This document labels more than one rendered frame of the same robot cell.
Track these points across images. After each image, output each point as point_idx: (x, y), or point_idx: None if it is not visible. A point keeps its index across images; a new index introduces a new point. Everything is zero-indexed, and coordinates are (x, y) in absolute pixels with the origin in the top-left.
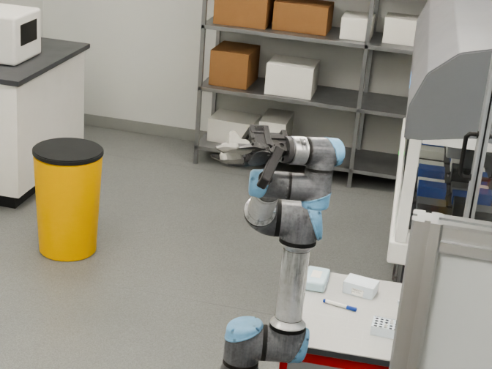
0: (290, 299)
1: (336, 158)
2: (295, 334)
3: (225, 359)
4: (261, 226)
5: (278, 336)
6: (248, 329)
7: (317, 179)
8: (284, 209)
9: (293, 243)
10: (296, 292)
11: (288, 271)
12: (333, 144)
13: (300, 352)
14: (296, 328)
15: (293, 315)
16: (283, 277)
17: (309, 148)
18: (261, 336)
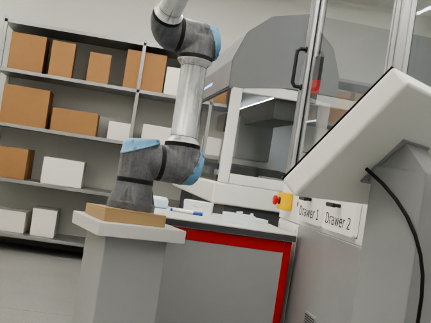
0: (189, 111)
1: None
2: (194, 147)
3: (122, 173)
4: (170, 25)
5: (177, 148)
6: (149, 138)
7: None
8: (188, 20)
9: (195, 52)
10: (195, 105)
11: (188, 83)
12: None
13: (197, 166)
14: (194, 141)
15: (191, 128)
16: (183, 90)
17: None
18: (160, 148)
